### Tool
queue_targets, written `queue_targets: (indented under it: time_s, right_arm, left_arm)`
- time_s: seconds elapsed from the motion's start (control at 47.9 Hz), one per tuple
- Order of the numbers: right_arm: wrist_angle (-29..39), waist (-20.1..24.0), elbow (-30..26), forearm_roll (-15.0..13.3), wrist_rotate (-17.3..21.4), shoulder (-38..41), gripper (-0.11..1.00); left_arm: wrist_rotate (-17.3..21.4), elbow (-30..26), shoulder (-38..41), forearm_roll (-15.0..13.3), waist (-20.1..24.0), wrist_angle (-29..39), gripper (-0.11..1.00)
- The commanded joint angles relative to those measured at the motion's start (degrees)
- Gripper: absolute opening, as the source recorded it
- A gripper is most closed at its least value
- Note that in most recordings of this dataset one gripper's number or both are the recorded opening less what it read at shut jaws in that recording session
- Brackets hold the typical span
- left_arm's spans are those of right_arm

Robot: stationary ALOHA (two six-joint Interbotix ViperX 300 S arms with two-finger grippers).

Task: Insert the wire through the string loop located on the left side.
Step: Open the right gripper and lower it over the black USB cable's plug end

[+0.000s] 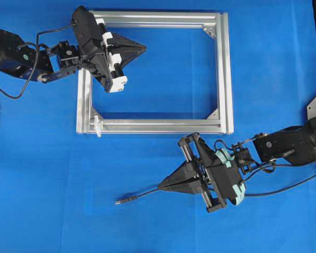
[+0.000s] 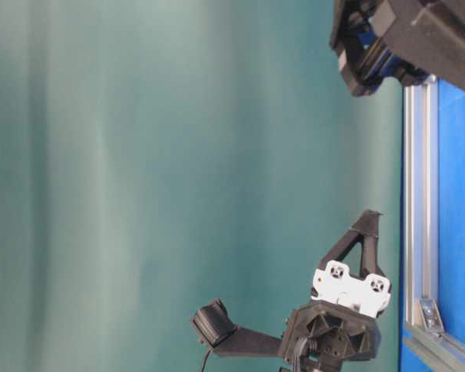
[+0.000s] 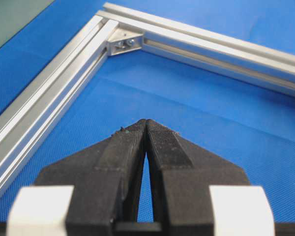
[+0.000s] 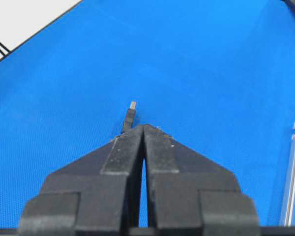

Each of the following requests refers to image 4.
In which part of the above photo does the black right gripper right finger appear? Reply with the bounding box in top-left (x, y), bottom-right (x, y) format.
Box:
top-left (144, 125), bottom-right (259, 236)

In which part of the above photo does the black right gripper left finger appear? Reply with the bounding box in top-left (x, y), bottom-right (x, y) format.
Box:
top-left (19, 125), bottom-right (144, 236)

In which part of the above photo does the black wire with plug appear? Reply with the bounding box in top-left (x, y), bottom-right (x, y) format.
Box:
top-left (122, 101), bottom-right (138, 134)

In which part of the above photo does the blue cloth mat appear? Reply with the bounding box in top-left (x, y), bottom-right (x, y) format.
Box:
top-left (0, 0), bottom-right (295, 228)

